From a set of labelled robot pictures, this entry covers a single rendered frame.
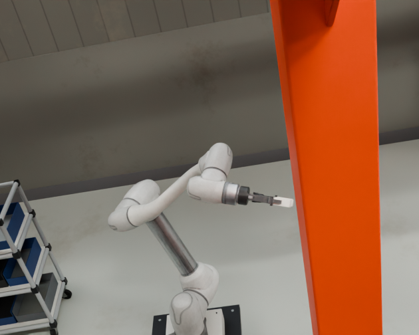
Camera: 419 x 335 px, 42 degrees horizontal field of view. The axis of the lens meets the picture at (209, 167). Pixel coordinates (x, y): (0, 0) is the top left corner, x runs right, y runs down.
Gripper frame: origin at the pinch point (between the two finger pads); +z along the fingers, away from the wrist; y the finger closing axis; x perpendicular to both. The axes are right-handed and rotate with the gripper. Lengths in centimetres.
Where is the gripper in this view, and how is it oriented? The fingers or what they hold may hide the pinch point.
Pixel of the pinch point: (289, 203)
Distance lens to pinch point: 218.4
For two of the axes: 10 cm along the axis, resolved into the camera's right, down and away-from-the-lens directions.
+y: 2.1, 0.4, 9.8
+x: -1.5, 9.9, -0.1
